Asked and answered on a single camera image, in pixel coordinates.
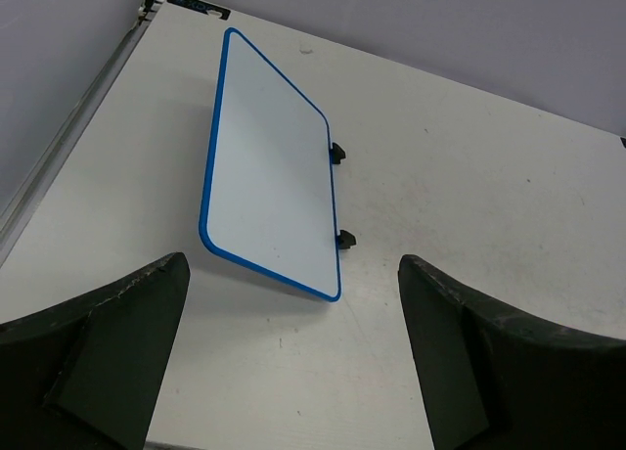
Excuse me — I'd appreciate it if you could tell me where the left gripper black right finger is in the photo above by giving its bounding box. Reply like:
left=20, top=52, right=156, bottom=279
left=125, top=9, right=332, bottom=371
left=398, top=254, right=625, bottom=449

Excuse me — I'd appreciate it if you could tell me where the aluminium frame rail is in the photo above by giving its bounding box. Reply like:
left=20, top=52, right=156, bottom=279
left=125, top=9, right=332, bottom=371
left=1, top=0, right=145, bottom=256

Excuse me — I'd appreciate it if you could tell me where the blue framed whiteboard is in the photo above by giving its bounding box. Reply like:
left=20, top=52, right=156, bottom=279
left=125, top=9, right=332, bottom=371
left=199, top=27, right=342, bottom=301

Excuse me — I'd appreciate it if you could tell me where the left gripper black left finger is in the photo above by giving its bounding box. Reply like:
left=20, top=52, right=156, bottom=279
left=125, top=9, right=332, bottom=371
left=1, top=252, right=190, bottom=449

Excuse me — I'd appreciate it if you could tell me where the left corner label sticker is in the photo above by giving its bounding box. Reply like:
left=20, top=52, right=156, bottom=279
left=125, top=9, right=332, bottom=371
left=166, top=0, right=231, bottom=21

